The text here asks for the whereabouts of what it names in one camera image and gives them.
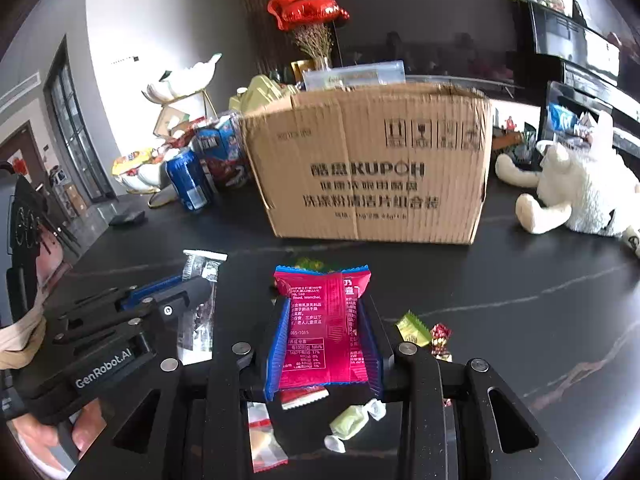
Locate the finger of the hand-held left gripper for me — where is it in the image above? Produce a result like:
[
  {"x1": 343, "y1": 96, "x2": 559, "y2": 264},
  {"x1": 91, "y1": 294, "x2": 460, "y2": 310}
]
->
[
  {"x1": 50, "y1": 277, "x2": 213, "y2": 356},
  {"x1": 57, "y1": 274, "x2": 188, "y2": 328}
]

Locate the blue snack carton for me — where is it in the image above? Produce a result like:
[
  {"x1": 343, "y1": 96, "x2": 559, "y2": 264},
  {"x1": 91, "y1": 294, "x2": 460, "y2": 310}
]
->
[{"x1": 194, "y1": 115, "x2": 251, "y2": 191}]

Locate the clear packet with red print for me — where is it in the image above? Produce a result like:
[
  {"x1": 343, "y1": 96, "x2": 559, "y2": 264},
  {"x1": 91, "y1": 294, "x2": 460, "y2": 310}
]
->
[{"x1": 246, "y1": 401, "x2": 289, "y2": 473}]

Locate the red heart balloon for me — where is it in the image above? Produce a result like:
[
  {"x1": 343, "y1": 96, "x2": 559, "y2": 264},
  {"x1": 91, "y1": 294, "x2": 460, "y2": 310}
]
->
[{"x1": 266, "y1": 0, "x2": 352, "y2": 31}]

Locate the red and white small packet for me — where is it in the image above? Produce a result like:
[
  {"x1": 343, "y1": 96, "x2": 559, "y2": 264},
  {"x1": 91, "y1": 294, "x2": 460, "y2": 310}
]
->
[{"x1": 279, "y1": 387, "x2": 331, "y2": 411}]

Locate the white plush toy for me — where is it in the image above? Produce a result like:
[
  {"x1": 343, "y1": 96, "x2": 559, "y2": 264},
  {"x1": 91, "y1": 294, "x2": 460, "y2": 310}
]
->
[{"x1": 495, "y1": 110, "x2": 640, "y2": 261}]

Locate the yellow-green mountain-shaped holder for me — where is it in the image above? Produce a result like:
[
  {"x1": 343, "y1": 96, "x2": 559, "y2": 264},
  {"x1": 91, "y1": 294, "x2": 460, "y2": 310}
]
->
[{"x1": 230, "y1": 75, "x2": 301, "y2": 116}]

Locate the yellow-green candy packet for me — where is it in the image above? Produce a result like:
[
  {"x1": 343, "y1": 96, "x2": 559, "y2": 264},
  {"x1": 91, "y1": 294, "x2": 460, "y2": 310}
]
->
[{"x1": 396, "y1": 311, "x2": 432, "y2": 348}]

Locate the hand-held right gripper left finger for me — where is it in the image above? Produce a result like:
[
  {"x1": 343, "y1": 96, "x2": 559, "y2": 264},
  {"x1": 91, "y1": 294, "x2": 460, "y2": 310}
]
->
[{"x1": 67, "y1": 296, "x2": 293, "y2": 480}]

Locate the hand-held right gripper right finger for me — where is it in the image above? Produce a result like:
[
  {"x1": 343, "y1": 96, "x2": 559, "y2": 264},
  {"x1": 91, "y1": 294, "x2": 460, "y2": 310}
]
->
[{"x1": 357, "y1": 300, "x2": 581, "y2": 480}]

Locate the dark green cracker packet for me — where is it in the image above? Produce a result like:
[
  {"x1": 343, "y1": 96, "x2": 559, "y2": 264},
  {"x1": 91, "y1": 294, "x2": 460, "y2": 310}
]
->
[{"x1": 292, "y1": 256, "x2": 341, "y2": 273}]

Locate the clear plastic container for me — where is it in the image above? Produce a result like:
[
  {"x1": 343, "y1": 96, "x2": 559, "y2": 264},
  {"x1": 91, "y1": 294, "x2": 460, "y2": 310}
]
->
[{"x1": 302, "y1": 60, "x2": 406, "y2": 93}]

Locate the blue soda can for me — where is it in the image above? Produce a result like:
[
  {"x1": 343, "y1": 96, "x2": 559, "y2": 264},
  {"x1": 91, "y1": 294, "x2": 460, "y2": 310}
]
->
[{"x1": 165, "y1": 147, "x2": 215, "y2": 212}]

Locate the blue snack bag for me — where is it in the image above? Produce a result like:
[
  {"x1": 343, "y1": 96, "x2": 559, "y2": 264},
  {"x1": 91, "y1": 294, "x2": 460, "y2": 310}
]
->
[{"x1": 547, "y1": 103, "x2": 596, "y2": 137}]

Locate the magenta snack packet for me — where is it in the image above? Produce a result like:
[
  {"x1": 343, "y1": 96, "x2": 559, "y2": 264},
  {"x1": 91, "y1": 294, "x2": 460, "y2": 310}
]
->
[{"x1": 272, "y1": 265, "x2": 373, "y2": 391}]

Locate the person's left hand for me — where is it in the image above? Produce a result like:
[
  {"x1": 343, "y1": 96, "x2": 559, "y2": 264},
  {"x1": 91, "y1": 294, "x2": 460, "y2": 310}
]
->
[{"x1": 7, "y1": 395, "x2": 109, "y2": 478}]

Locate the dried flower bunch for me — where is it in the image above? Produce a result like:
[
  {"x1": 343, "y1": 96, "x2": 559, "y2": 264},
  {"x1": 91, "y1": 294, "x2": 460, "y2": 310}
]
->
[{"x1": 292, "y1": 22, "x2": 335, "y2": 71}]

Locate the black cabinet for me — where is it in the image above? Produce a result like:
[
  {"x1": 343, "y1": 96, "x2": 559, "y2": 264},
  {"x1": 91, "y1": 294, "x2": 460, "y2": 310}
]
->
[{"x1": 520, "y1": 0, "x2": 640, "y2": 126}]

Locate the yellow snack packet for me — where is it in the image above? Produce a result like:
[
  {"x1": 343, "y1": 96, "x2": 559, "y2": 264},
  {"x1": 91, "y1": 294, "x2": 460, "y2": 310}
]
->
[{"x1": 112, "y1": 147, "x2": 161, "y2": 176}]

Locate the black framed glass door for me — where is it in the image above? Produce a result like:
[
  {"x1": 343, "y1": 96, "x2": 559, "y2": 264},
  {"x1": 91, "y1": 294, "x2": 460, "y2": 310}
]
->
[{"x1": 44, "y1": 35, "x2": 117, "y2": 203}]

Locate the cardboard box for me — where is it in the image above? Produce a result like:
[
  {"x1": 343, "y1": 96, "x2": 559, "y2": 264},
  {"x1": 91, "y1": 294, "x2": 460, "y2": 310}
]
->
[{"x1": 239, "y1": 82, "x2": 493, "y2": 246}]

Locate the pale green wrapped candy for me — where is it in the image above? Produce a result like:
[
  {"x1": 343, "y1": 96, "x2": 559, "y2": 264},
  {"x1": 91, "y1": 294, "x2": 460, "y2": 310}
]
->
[{"x1": 324, "y1": 399, "x2": 387, "y2": 453}]

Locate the clear snack packet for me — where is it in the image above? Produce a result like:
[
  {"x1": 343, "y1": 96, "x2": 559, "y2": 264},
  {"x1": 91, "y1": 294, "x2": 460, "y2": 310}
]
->
[{"x1": 175, "y1": 249, "x2": 228, "y2": 367}]

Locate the black television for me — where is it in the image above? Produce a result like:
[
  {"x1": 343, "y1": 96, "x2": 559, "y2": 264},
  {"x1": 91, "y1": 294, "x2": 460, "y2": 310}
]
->
[{"x1": 327, "y1": 0, "x2": 523, "y2": 93}]

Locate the red wrapped candy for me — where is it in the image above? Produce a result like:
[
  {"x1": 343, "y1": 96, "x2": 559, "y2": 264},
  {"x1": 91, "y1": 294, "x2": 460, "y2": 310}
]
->
[{"x1": 430, "y1": 323, "x2": 453, "y2": 356}]

